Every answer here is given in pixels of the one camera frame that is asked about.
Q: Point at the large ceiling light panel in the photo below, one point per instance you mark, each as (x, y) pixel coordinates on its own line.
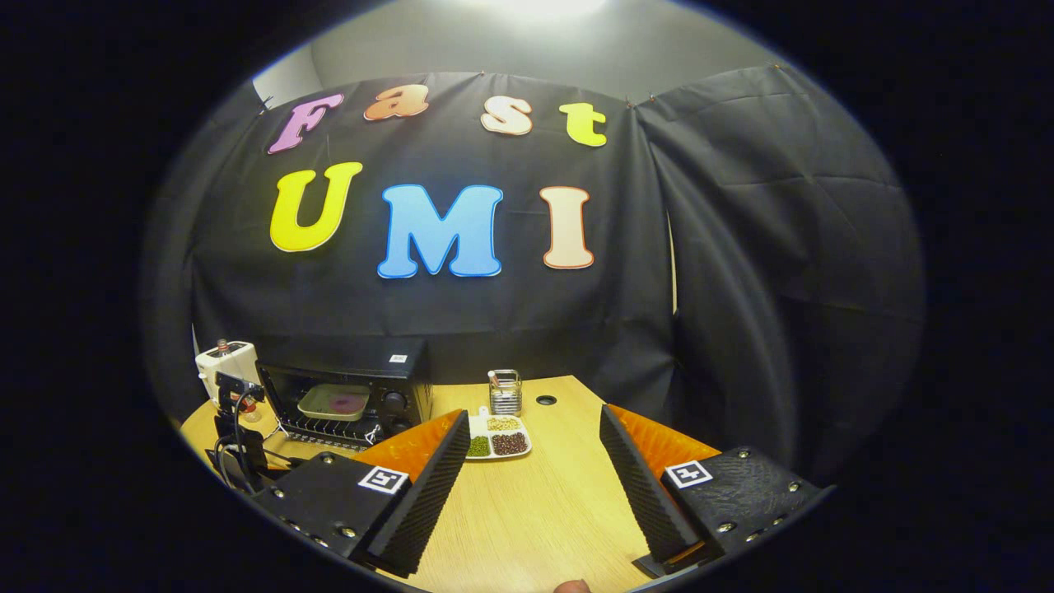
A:
(543, 7)

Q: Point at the black backdrop cloth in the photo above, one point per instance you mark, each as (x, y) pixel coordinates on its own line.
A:
(510, 321)

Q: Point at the white divided dish with beans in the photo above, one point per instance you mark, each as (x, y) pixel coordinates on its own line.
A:
(509, 445)

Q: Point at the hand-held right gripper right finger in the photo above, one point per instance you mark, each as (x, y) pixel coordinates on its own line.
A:
(646, 486)

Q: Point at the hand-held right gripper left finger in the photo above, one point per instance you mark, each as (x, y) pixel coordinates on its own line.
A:
(428, 490)

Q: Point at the pink round food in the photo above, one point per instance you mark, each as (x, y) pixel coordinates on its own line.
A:
(347, 402)

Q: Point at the cream rectangular plate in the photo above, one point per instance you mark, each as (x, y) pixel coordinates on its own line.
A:
(317, 405)

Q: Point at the clear plastic water bottle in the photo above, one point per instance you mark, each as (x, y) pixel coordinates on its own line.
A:
(222, 344)

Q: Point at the clear holder with straws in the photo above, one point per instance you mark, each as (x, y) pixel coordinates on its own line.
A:
(506, 395)

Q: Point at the black electric oven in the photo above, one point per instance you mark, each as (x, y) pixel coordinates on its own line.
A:
(346, 358)

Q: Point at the white toaster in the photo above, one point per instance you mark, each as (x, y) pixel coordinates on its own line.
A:
(239, 362)

